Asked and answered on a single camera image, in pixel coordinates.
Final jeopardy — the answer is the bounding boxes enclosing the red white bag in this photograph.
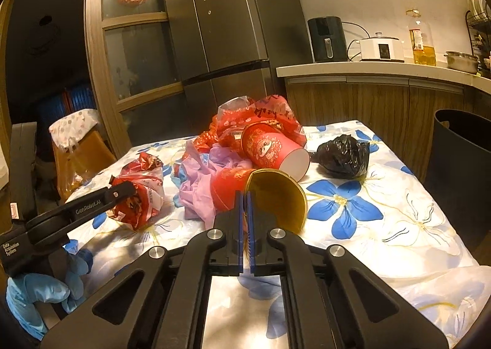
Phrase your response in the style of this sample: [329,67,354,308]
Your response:
[107,152,165,231]

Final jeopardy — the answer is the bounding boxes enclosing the red gold paper cup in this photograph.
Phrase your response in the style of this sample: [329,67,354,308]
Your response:
[211,167,308,234]

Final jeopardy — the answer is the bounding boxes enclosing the black trash bin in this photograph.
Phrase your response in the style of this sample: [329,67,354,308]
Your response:
[424,109,491,251]

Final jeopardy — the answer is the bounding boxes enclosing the blue gloved left hand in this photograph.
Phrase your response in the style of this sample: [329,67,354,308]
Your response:
[6,240,93,341]

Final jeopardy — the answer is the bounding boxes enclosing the orange chair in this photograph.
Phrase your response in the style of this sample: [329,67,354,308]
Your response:
[52,128,117,201]

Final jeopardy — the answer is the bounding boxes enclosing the polka dot cloth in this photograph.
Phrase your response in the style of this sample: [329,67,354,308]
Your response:
[49,109,100,150]

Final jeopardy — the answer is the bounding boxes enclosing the floral blue white tablecloth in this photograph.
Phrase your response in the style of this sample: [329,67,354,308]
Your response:
[68,120,490,348]

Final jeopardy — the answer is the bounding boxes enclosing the purple plastic bag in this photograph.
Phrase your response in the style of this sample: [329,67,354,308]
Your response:
[173,140,252,229]

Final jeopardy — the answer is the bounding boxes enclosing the small black bag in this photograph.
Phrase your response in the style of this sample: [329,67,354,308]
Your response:
[309,134,369,179]

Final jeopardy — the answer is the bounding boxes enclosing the red printed paper cup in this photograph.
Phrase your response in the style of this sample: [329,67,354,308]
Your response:
[241,123,310,182]

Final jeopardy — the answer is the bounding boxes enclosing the wooden glass door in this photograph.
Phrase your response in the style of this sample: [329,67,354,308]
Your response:
[84,0,191,156]

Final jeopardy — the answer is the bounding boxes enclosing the red printed plastic bag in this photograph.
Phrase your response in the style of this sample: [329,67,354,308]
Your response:
[192,95,307,168]

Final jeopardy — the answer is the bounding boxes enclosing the wooden lower cabinet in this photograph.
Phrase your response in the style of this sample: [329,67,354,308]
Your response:
[284,75,490,181]

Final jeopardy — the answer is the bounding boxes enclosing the dark grey refrigerator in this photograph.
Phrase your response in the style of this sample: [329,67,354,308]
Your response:
[166,0,311,133]

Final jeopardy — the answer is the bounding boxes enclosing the white rice cooker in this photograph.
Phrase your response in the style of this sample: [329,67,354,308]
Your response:
[360,32,404,63]

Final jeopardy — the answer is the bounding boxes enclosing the cooking oil bottle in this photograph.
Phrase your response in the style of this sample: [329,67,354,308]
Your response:
[406,8,437,66]

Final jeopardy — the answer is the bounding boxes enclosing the black air fryer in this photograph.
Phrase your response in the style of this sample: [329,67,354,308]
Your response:
[308,17,348,62]

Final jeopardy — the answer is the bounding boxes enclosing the steel bowl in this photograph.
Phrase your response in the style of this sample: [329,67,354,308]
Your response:
[444,51,478,75]

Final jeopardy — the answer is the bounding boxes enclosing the black dish rack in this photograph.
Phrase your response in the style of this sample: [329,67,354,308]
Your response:
[465,0,491,78]

